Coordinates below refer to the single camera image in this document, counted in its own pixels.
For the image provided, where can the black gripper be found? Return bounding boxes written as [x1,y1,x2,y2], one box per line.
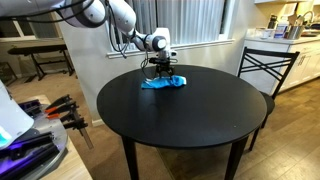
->
[154,62,176,80]

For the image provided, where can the blue towel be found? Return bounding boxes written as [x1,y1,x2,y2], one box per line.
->
[140,75,188,90]

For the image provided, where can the white window sill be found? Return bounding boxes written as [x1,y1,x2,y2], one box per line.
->
[106,38,236,60]

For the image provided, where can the white vertical window blinds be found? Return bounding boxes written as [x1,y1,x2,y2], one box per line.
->
[109,0,228,52]

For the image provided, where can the black wooden table leg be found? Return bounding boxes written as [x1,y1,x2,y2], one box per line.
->
[223,135,250,180]
[121,135,140,180]

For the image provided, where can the clear plastic container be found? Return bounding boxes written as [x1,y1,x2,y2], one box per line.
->
[246,27,264,39]

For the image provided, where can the wooden stick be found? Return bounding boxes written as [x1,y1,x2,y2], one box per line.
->
[79,126,95,150]

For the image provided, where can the black metal chair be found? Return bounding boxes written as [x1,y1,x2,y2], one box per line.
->
[237,46,301,153]

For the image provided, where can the white cup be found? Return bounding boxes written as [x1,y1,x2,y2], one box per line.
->
[261,29,275,41]

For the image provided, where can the black bottle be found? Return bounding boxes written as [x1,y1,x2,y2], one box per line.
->
[267,13,279,31]

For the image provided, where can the white and blue container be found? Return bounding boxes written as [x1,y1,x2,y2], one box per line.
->
[273,22,290,40]

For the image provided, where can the black keyboard stand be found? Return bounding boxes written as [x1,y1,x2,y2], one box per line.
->
[24,49,76,83]

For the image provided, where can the black piano keyboard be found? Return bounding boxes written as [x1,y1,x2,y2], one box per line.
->
[7,43,68,57]

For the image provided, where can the white kitchen cabinet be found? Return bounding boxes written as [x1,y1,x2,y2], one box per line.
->
[244,34,320,93]

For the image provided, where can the black rails with purple light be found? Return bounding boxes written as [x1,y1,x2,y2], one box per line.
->
[0,131,62,180]

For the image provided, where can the kitchen faucet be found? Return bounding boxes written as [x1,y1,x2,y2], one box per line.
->
[300,10,316,27]

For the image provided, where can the white plastic cover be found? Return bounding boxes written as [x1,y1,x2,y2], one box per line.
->
[0,79,35,150]

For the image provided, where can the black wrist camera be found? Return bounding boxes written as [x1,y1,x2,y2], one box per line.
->
[148,56,178,65]

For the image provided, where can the black clamp with orange handle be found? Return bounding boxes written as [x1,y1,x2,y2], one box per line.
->
[46,110,90,131]
[44,94,79,116]

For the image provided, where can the round grey base plate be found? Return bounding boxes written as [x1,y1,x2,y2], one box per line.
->
[0,103,70,180]

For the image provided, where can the window with white frame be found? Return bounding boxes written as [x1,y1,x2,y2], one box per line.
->
[0,19,64,43]

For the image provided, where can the black metal frame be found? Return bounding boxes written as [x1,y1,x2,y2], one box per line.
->
[0,61,18,88]

